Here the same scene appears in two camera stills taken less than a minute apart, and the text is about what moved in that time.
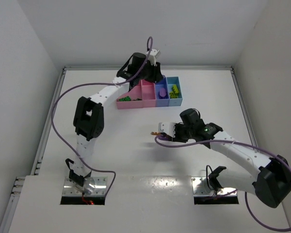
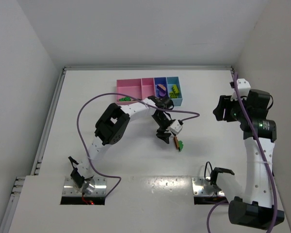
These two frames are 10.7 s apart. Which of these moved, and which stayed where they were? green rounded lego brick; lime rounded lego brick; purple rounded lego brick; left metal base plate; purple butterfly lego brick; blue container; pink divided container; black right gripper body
Moved: purple butterfly lego brick; black right gripper body
Stayed: blue container; pink divided container; purple rounded lego brick; lime rounded lego brick; green rounded lego brick; left metal base plate
